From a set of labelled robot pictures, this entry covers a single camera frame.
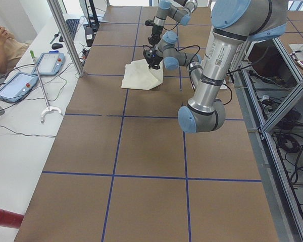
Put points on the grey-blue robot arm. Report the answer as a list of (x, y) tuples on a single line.
[(166, 9), (233, 22)]

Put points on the far blue teach pendant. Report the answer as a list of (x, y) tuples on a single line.
[(50, 63)]

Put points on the red cylinder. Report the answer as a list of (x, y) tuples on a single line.
[(10, 219)]

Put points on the cream long-sleeve cat shirt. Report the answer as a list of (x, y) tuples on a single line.
[(139, 76)]

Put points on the near blue teach pendant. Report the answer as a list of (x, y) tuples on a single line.
[(17, 87)]

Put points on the blue teach pendant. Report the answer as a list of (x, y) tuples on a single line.
[(17, 87), (50, 63)]

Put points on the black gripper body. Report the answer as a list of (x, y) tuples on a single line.
[(155, 32), (151, 59)]

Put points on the black computer mouse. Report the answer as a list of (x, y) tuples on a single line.
[(56, 46)]

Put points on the white-tipped reacher grabber stick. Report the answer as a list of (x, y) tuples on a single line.
[(49, 108)]

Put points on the black keyboard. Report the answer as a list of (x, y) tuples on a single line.
[(72, 25)]

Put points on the grey aluminium frame post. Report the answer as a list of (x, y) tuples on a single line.
[(62, 27)]

